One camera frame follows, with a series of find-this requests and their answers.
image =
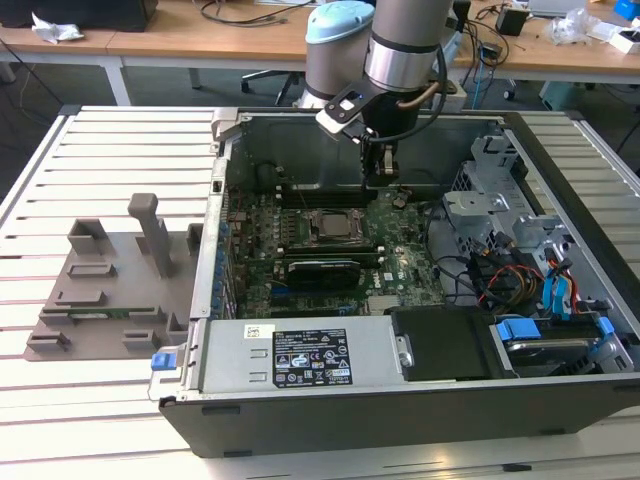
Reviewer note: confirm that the clear plastic bag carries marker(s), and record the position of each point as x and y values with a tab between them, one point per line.
575	22

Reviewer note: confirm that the teal storage box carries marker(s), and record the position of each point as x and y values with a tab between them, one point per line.
565	95

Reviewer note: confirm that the grey parts rack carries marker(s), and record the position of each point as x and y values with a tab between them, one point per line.
125	280

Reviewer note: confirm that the black computer tower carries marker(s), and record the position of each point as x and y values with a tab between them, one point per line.
462	20

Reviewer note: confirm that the small white box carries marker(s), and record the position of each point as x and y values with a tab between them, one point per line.
625	40

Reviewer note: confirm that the white power strip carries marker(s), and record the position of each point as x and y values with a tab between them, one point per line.
454	92

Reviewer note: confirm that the black graphics card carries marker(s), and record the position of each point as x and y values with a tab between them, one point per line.
322	275

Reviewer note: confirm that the silver square CPU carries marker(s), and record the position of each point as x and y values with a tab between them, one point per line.
336	226

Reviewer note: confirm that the CPU socket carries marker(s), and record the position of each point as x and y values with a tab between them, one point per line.
315	241

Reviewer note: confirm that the black expansion slot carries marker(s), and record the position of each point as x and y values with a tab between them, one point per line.
320	303

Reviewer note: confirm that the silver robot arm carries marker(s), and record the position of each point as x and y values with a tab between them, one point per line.
400	67

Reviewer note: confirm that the silver power supply unit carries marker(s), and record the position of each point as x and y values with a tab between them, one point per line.
230	360

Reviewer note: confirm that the silver coin battery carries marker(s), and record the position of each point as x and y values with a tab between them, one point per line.
398	201

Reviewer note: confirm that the black monitor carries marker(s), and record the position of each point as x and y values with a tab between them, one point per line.
100	12

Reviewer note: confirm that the black RAM slot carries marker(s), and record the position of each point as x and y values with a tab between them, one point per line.
370	253
340	189
372	260
330	247
340	196

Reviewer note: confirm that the small blue box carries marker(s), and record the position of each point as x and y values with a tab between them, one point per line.
627	7

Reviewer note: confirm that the small black box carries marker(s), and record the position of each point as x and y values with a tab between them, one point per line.
510	20

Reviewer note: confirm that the hard disk in blue carrier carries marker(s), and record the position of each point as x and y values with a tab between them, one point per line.
520	330

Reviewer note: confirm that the green RAM stick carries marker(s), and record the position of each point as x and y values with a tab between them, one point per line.
95	314

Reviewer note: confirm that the blue plastic latch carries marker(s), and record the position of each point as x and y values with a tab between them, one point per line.
162	361

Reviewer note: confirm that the silver metal drive cage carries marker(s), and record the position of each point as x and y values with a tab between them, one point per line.
470	202

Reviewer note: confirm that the green motherboard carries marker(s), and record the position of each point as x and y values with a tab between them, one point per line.
410	240

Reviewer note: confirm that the blue expansion slot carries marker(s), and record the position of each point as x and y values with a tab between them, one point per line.
280	290

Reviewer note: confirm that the silver finned heatsink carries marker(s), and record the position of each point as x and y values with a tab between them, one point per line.
384	305

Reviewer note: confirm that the crumpled white paper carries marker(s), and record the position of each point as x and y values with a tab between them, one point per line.
50	30

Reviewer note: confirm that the black plastic shroud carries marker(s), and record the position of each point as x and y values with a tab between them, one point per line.
440	345

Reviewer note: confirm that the black open PC case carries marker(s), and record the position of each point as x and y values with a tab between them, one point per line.
350	420

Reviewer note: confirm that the grey laptop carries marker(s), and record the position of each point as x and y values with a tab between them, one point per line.
557	6

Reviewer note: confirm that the long wooden desk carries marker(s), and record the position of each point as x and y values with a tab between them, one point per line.
550	57

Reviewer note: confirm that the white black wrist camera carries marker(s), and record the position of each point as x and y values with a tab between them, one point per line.
334	122

